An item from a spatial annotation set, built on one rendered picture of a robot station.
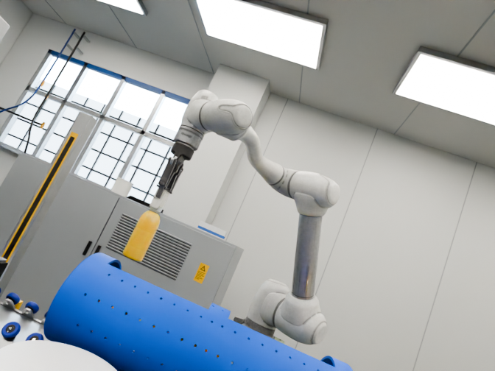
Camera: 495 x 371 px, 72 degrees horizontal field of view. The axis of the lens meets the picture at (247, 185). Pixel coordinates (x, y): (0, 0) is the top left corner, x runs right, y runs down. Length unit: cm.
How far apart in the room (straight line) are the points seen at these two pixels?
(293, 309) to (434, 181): 313
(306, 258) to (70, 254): 217
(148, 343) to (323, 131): 362
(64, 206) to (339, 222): 279
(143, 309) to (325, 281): 309
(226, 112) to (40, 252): 256
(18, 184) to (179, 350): 280
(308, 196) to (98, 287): 83
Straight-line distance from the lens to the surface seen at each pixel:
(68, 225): 323
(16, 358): 92
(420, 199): 432
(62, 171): 168
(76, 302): 110
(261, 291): 174
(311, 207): 143
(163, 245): 284
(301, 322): 159
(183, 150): 117
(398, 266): 414
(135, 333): 105
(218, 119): 107
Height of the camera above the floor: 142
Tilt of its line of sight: 11 degrees up
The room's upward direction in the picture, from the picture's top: 24 degrees clockwise
